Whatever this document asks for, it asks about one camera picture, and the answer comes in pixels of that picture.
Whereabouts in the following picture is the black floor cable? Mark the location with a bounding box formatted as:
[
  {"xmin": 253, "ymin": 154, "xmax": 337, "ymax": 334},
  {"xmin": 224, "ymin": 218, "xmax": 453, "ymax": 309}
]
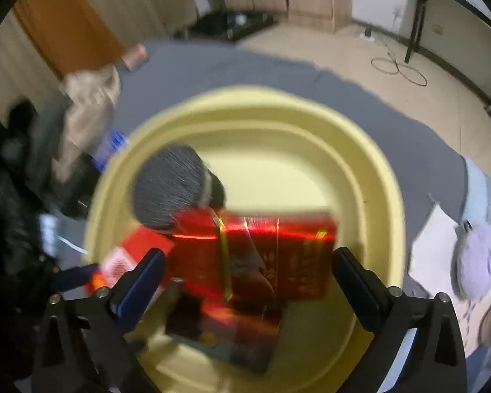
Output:
[{"xmin": 370, "ymin": 47, "xmax": 428, "ymax": 87}]

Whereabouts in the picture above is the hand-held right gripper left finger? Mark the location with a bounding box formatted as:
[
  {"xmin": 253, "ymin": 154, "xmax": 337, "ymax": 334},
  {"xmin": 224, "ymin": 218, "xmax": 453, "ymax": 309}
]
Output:
[{"xmin": 30, "ymin": 248, "xmax": 168, "ymax": 393}]

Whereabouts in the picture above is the blue packet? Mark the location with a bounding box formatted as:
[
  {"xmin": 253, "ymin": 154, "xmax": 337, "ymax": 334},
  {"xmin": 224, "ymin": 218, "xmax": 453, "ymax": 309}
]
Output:
[{"xmin": 91, "ymin": 130, "xmax": 127, "ymax": 170}]

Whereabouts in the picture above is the black box with gold coin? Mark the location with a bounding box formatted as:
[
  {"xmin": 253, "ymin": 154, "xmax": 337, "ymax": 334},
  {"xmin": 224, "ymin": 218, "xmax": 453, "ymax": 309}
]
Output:
[{"xmin": 164, "ymin": 282, "xmax": 285, "ymax": 374}]

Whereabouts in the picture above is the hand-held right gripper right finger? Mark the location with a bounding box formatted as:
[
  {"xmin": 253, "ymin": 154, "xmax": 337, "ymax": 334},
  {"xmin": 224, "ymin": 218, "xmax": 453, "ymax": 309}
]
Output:
[{"xmin": 331, "ymin": 247, "xmax": 469, "ymax": 393}]

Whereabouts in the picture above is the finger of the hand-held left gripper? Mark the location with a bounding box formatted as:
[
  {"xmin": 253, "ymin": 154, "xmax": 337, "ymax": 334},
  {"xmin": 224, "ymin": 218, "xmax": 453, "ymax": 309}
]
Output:
[{"xmin": 51, "ymin": 263, "xmax": 101, "ymax": 291}]

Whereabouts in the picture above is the black round fuzzy brush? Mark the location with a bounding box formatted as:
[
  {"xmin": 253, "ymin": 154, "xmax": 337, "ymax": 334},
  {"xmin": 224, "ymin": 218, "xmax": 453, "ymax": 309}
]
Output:
[{"xmin": 132, "ymin": 144, "xmax": 227, "ymax": 236}]

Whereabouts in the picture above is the glossy red box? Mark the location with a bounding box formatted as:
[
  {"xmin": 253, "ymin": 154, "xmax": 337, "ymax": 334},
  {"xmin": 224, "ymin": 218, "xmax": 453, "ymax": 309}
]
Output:
[{"xmin": 170, "ymin": 209, "xmax": 337, "ymax": 308}]

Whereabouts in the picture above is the wooden door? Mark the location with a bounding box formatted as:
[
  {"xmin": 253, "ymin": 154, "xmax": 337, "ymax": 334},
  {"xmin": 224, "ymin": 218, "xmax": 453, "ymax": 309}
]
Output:
[{"xmin": 12, "ymin": 0, "xmax": 125, "ymax": 78}]

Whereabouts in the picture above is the black low stand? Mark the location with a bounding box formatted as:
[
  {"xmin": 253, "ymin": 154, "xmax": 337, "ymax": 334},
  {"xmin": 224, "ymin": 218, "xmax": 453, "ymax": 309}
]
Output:
[{"xmin": 186, "ymin": 10, "xmax": 277, "ymax": 42}]

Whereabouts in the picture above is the blue patterned blanket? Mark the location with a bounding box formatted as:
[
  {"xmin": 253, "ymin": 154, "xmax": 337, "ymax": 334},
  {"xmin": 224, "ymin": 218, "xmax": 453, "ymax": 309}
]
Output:
[{"xmin": 460, "ymin": 156, "xmax": 491, "ymax": 361}]

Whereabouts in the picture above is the light blue cable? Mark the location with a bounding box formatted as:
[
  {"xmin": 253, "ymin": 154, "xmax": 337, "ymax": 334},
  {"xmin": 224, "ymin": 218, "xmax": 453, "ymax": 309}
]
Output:
[{"xmin": 59, "ymin": 235, "xmax": 88, "ymax": 254}]

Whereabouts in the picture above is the beige cloth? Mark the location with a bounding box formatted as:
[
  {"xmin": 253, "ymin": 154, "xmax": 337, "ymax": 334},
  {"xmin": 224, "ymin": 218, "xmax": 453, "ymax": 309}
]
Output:
[{"xmin": 51, "ymin": 65, "xmax": 121, "ymax": 181}]

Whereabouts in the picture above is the black folding table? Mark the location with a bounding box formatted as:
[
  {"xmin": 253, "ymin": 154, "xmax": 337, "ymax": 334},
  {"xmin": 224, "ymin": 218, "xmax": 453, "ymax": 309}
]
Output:
[{"xmin": 403, "ymin": 0, "xmax": 491, "ymax": 136}]

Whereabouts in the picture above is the black jacket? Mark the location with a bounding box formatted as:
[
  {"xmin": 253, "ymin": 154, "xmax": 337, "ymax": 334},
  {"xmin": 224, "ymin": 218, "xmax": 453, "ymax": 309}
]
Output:
[{"xmin": 0, "ymin": 100, "xmax": 62, "ymax": 377}]

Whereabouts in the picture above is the yellow plastic basin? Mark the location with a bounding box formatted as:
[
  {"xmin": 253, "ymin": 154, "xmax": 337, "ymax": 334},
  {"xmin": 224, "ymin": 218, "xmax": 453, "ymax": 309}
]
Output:
[{"xmin": 84, "ymin": 85, "xmax": 406, "ymax": 393}]

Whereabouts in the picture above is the light blue power bank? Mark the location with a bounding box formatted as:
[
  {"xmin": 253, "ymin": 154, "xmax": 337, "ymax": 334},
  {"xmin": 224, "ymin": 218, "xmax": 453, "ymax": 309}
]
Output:
[{"xmin": 37, "ymin": 213, "xmax": 60, "ymax": 254}]

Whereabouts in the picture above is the small red box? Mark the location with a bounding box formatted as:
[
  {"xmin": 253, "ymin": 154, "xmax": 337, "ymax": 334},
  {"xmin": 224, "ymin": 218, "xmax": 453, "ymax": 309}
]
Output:
[{"xmin": 86, "ymin": 226, "xmax": 176, "ymax": 299}]

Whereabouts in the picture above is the purple fluffy earmuff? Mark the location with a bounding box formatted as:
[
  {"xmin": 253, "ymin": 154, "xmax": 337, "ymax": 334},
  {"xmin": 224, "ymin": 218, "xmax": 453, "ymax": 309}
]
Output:
[{"xmin": 452, "ymin": 219, "xmax": 491, "ymax": 299}]

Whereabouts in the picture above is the white paper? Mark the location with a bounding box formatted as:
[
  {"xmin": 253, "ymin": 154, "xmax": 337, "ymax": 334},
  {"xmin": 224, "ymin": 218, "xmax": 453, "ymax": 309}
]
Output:
[{"xmin": 407, "ymin": 202, "xmax": 467, "ymax": 295}]

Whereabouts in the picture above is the copper pink box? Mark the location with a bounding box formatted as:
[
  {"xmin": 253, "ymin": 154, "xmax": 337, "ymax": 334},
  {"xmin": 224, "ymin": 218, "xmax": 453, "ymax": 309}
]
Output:
[{"xmin": 120, "ymin": 44, "xmax": 150, "ymax": 70}]

